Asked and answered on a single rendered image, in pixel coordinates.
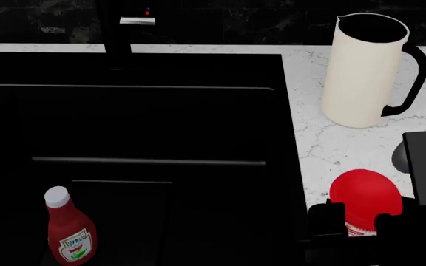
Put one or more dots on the black kitchen sink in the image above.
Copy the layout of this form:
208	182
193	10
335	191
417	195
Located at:
161	124

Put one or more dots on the red ketchup bottle white cap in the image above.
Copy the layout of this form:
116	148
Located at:
70	227

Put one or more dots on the jam jar with red lid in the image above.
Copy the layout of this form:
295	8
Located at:
364	191

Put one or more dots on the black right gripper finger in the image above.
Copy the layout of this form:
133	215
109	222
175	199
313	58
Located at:
327	220
394	225

